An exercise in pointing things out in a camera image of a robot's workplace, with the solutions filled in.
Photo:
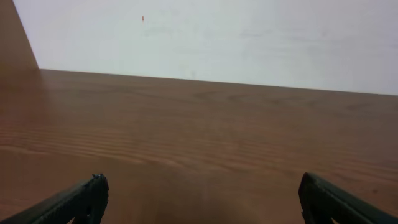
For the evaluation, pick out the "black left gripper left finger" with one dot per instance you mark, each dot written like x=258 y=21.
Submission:
x=85 y=202

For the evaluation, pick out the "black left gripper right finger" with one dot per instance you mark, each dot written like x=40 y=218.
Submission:
x=324 y=203

